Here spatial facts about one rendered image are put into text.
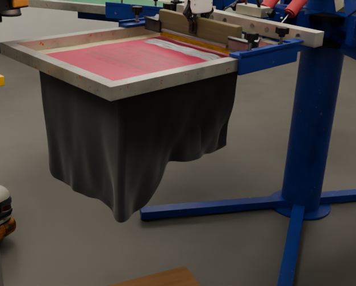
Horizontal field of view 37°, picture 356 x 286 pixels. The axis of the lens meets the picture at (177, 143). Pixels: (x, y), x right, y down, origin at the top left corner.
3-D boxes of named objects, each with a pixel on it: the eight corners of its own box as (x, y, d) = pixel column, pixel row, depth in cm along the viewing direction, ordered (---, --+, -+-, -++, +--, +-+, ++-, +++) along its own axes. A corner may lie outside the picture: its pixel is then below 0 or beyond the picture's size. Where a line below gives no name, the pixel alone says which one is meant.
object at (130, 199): (126, 222, 162) (128, 88, 146) (119, 217, 165) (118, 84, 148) (228, 179, 192) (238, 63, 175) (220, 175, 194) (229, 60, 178)
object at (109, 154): (121, 226, 161) (121, 89, 144) (42, 173, 191) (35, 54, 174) (129, 223, 163) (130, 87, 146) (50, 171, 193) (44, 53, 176)
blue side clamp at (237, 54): (239, 75, 165) (241, 53, 162) (227, 71, 168) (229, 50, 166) (296, 61, 184) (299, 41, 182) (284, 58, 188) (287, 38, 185)
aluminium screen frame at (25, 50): (111, 101, 134) (110, 87, 133) (0, 53, 172) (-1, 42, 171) (294, 57, 185) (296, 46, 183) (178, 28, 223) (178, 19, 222)
